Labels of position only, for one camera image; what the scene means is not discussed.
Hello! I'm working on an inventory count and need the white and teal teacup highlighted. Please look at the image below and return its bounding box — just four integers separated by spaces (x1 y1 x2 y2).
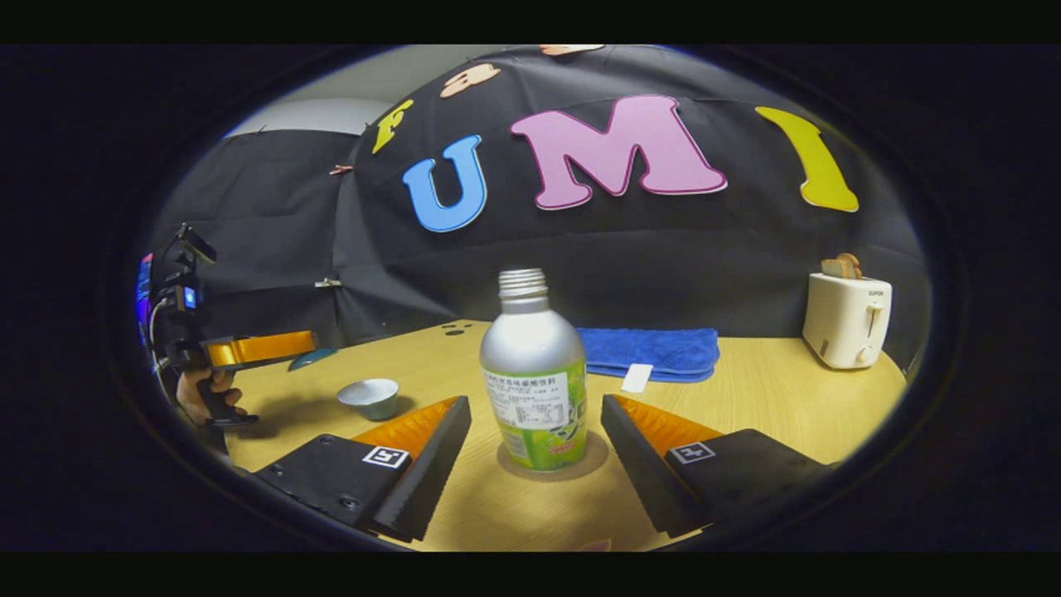
337 378 400 421

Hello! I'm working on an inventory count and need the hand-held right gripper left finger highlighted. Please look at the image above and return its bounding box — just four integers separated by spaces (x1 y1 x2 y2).
253 395 472 544

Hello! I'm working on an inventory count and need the black backdrop cloth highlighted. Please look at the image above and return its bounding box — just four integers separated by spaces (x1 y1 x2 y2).
149 46 929 366

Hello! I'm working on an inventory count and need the silver water bottle green label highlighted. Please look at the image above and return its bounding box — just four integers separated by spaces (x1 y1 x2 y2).
479 267 589 472

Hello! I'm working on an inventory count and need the blue folded towel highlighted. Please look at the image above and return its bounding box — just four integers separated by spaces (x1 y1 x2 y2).
576 327 720 394

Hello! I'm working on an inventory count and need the round brown coaster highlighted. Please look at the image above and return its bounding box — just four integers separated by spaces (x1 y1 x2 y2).
496 431 610 482

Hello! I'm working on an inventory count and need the white toaster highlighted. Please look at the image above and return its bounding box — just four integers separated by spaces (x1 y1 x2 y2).
802 272 894 370

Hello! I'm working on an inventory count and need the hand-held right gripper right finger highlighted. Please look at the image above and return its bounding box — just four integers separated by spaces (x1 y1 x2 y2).
601 394 834 538

